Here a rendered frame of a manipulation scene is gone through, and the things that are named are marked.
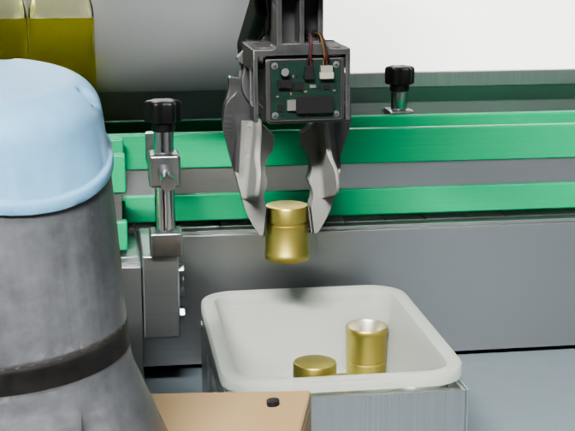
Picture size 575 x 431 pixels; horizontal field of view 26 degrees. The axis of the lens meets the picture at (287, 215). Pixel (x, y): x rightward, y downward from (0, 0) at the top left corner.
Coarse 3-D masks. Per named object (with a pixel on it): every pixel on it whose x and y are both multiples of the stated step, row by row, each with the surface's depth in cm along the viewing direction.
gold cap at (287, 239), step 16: (272, 208) 97; (288, 208) 97; (304, 208) 97; (272, 224) 97; (288, 224) 97; (304, 224) 98; (272, 240) 98; (288, 240) 97; (304, 240) 98; (272, 256) 98; (288, 256) 97; (304, 256) 98
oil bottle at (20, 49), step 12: (0, 0) 106; (12, 0) 107; (24, 0) 109; (0, 12) 107; (12, 12) 107; (24, 12) 107; (0, 24) 107; (12, 24) 107; (24, 24) 107; (0, 36) 107; (12, 36) 107; (24, 36) 108; (0, 48) 107; (12, 48) 107; (24, 48) 108
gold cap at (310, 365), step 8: (296, 360) 97; (304, 360) 97; (312, 360) 97; (320, 360) 97; (328, 360) 97; (296, 368) 96; (304, 368) 95; (312, 368) 95; (320, 368) 95; (328, 368) 95; (296, 376) 96; (304, 376) 95; (312, 376) 95
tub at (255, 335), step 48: (288, 288) 106; (336, 288) 106; (384, 288) 106; (240, 336) 105; (288, 336) 106; (336, 336) 107; (432, 336) 94; (240, 384) 85; (288, 384) 85; (336, 384) 85; (384, 384) 86; (432, 384) 86
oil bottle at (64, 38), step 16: (32, 0) 108; (48, 0) 107; (64, 0) 107; (80, 0) 108; (32, 16) 107; (48, 16) 107; (64, 16) 107; (80, 16) 108; (32, 32) 107; (48, 32) 107; (64, 32) 108; (80, 32) 108; (32, 48) 108; (48, 48) 108; (64, 48) 108; (80, 48) 108; (64, 64) 108; (80, 64) 108; (96, 80) 111
